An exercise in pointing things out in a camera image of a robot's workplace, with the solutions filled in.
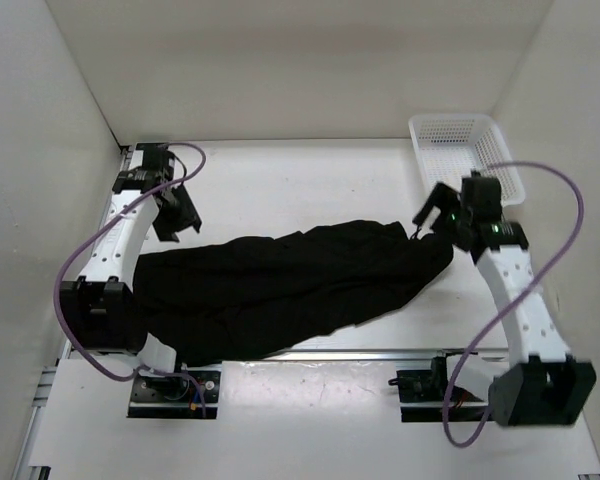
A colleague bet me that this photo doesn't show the black trousers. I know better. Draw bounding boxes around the black trousers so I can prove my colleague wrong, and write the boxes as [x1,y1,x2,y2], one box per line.
[133,220,454,366]

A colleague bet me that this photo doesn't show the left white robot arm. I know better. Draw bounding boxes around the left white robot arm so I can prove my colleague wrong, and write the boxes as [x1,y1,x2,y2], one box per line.
[53,166,200,400]

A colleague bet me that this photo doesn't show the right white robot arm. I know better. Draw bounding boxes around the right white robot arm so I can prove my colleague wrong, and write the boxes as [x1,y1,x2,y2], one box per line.
[413,177,596,427]

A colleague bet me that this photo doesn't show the white perforated plastic basket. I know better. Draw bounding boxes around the white perforated plastic basket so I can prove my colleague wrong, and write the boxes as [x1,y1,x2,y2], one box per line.
[409,114,526,206]

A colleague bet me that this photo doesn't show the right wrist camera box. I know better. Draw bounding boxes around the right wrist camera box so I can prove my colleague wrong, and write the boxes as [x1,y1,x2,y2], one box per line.
[460,171,502,223]

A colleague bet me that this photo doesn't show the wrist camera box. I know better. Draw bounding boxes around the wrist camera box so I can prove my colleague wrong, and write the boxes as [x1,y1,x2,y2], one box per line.
[137,143,176,176]
[460,171,502,223]

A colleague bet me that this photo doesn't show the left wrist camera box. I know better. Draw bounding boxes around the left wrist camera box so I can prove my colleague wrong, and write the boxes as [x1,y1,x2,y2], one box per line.
[137,143,176,176]

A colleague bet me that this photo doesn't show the aluminium frame rail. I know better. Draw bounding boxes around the aluminium frame rail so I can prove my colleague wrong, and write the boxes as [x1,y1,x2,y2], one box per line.
[14,144,134,480]

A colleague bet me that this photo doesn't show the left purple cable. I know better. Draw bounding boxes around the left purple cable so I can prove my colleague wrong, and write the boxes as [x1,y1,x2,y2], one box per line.
[54,142,209,419]

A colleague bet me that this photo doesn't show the purple cable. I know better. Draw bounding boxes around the purple cable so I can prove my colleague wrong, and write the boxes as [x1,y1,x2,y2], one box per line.
[442,160,585,447]
[54,142,209,419]

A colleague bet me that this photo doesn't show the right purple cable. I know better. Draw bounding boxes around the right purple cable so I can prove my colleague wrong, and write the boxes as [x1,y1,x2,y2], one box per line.
[442,160,585,447]

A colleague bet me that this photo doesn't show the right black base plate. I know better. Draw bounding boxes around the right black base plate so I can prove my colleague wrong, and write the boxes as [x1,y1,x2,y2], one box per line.
[388,356,486,423]

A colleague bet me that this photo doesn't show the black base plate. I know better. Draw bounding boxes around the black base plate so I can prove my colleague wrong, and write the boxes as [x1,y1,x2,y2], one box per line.
[388,356,486,423]
[127,368,221,420]

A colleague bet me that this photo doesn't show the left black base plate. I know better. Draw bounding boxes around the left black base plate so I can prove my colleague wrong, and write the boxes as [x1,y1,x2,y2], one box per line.
[127,368,221,420]

